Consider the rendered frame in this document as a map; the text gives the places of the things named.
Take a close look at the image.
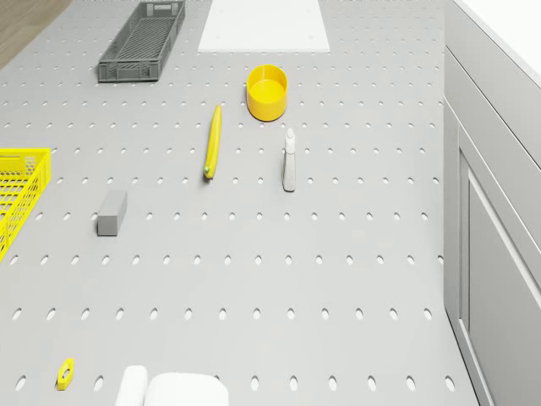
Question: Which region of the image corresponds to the small white bottle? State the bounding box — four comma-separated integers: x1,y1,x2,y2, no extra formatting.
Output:
281,128,298,193

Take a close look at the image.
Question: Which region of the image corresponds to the banana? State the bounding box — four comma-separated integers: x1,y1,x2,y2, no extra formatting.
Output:
202,104,223,182

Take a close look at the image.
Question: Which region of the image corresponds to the yellow bowl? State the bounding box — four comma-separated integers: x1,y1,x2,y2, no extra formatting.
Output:
245,63,289,123

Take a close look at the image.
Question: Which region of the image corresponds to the grey cube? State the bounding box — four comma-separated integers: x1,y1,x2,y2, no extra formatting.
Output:
96,189,128,237

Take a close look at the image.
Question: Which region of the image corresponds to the white board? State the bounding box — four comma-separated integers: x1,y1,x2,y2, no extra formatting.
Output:
197,0,331,54

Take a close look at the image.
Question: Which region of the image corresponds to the dark grey basket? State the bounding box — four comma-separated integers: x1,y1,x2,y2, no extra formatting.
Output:
97,0,188,84

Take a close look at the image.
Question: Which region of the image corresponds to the white cabinet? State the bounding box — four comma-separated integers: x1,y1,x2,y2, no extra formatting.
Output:
442,0,541,406

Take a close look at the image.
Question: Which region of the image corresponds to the yellow basket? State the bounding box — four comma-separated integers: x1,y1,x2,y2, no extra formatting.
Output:
0,147,52,264

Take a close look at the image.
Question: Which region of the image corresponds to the small yellow nut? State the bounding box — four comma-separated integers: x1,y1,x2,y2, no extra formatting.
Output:
55,357,76,392

